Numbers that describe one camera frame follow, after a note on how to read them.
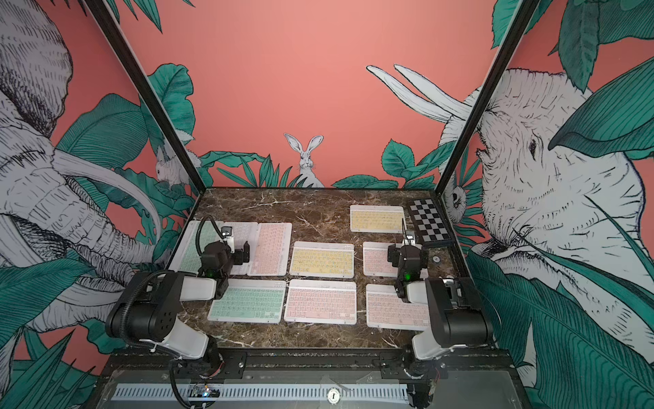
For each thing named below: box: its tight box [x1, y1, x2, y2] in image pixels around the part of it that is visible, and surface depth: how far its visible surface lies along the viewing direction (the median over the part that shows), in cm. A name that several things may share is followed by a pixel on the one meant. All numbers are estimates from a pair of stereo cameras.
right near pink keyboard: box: [365, 283, 431, 332], surface depth 85 cm
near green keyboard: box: [206, 278, 287, 323], surface depth 87 cm
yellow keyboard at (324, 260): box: [289, 241, 356, 279], surface depth 98 cm
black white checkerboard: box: [407, 197, 453, 244], surface depth 107 cm
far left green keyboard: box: [167, 220, 223, 275], surface depth 97 cm
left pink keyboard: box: [246, 222, 293, 277], surface depth 101 cm
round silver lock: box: [327, 386, 342, 405], surface depth 71 cm
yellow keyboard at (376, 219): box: [349, 204, 405, 235], surface depth 113 cm
